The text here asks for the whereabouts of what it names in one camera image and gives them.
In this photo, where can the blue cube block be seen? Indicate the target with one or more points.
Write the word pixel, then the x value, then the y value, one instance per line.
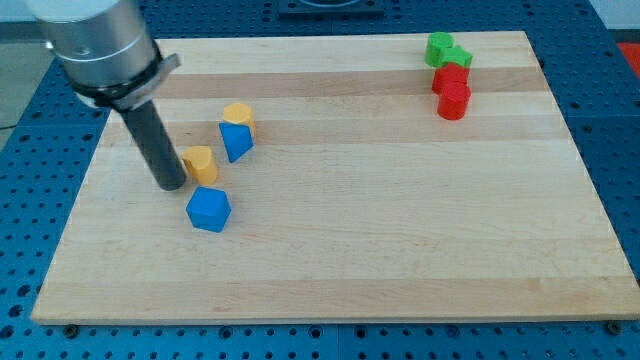
pixel 208 209

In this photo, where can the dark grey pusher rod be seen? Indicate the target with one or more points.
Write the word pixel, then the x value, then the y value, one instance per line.
pixel 148 132

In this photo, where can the wooden board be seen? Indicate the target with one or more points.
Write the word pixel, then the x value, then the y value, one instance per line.
pixel 357 202

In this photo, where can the green cylinder block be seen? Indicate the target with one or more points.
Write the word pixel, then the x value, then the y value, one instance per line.
pixel 436 42

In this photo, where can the green star block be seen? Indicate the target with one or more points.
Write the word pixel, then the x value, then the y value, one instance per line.
pixel 456 54

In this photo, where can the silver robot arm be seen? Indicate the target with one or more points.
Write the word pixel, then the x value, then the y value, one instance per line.
pixel 106 50

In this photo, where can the blue triangle block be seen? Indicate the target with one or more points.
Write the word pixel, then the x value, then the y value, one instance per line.
pixel 237 140

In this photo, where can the red cylinder block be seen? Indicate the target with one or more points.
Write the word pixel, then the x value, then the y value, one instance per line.
pixel 453 100

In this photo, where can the red block upper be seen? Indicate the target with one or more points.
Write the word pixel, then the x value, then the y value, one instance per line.
pixel 449 73

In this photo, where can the yellow hexagon block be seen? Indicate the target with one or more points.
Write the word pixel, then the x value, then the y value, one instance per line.
pixel 240 114

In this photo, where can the red object at edge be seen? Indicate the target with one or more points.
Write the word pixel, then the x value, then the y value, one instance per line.
pixel 631 52

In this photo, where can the yellow heart block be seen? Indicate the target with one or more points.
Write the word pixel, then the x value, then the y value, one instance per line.
pixel 201 164

